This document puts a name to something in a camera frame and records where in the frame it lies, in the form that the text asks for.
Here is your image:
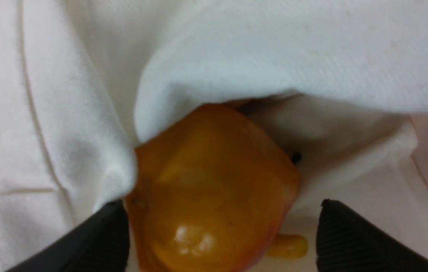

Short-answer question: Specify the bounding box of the white cloth bag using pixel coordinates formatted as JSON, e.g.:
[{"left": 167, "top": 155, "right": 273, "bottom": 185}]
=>
[{"left": 0, "top": 0, "right": 428, "bottom": 272}]

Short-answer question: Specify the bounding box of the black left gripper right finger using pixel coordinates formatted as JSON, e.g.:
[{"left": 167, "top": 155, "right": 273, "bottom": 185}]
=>
[{"left": 316, "top": 199, "right": 428, "bottom": 272}]

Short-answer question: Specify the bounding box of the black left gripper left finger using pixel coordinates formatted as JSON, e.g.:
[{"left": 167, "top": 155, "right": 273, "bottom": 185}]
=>
[{"left": 10, "top": 200, "right": 130, "bottom": 272}]

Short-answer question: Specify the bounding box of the orange yellow bell pepper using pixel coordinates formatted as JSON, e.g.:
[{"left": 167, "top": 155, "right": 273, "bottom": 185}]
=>
[{"left": 126, "top": 104, "right": 308, "bottom": 272}]

